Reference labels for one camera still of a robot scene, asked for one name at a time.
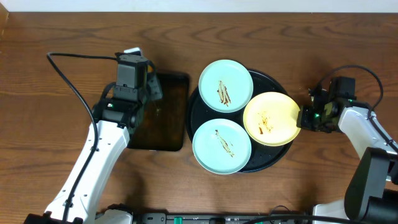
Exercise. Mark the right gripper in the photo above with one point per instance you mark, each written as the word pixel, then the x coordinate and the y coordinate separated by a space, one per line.
pixel 302 121

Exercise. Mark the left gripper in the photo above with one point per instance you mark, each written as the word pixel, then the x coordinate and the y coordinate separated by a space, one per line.
pixel 154 86

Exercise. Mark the yellow plate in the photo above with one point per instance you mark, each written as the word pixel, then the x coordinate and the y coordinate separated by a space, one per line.
pixel 270 118

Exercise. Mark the mint green plate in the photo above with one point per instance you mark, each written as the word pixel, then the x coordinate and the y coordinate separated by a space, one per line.
pixel 221 146
pixel 225 86

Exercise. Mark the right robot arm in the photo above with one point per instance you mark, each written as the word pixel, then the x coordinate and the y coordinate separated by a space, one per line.
pixel 366 199

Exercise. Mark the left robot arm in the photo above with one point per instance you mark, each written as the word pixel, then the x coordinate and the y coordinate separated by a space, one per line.
pixel 114 119

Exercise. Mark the black rectangular water tray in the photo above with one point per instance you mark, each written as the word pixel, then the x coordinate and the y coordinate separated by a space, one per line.
pixel 163 126

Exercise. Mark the black round tray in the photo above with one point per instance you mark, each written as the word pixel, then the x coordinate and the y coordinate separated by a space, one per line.
pixel 262 156

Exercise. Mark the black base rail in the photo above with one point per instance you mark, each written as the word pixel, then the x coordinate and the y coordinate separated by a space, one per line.
pixel 198 218

